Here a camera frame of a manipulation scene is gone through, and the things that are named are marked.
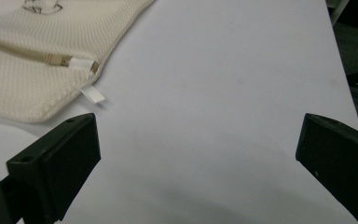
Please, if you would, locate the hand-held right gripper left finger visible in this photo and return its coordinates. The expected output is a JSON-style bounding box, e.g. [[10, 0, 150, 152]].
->
[[0, 112, 102, 224]]

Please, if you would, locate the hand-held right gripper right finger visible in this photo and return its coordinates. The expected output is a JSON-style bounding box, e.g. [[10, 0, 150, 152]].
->
[[295, 113, 358, 224]]

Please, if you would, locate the cream mesh zipper bag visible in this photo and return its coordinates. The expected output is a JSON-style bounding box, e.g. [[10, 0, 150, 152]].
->
[[0, 0, 157, 124]]

